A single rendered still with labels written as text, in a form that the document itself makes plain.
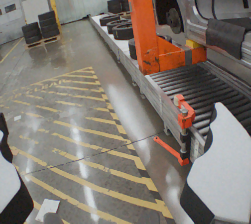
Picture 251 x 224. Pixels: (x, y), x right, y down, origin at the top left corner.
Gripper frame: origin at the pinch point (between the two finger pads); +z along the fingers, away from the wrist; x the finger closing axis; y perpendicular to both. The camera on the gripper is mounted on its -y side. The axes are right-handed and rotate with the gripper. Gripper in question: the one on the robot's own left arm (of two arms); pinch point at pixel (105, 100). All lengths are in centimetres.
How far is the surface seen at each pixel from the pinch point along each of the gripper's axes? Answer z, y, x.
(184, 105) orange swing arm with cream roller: 106, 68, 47
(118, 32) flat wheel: 407, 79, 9
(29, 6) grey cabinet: 946, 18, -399
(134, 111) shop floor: 182, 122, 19
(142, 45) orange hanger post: 158, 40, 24
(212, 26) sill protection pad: 139, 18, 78
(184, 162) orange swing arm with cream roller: 89, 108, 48
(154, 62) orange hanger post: 159, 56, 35
